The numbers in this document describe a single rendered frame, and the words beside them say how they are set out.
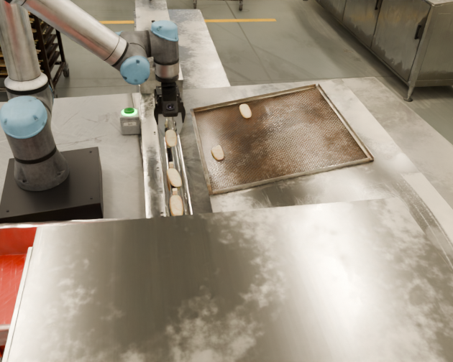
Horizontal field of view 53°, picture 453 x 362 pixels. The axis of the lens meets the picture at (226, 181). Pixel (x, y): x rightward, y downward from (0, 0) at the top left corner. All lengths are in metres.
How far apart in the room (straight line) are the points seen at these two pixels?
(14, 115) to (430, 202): 1.11
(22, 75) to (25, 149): 0.21
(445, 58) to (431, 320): 3.60
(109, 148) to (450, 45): 3.02
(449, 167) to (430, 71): 2.34
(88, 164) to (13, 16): 0.45
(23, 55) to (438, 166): 1.38
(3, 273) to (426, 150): 1.46
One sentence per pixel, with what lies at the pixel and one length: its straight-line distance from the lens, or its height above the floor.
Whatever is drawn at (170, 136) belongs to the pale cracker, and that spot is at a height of 0.93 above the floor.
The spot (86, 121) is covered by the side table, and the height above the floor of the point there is 0.82.
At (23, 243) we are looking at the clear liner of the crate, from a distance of 1.29.
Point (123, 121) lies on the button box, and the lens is 1.71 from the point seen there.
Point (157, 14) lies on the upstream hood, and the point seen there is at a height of 0.92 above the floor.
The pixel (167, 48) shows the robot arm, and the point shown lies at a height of 1.23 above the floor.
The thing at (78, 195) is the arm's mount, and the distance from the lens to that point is 1.35.
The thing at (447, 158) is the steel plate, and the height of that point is 0.82.
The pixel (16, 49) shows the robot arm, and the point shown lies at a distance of 1.36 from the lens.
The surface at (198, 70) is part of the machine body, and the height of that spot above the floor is 0.82.
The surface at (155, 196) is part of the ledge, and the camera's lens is 1.37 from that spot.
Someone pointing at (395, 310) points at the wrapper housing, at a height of 1.30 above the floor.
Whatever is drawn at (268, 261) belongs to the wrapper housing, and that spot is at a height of 1.30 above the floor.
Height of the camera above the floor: 1.73
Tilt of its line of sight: 37 degrees down
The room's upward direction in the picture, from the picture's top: 3 degrees clockwise
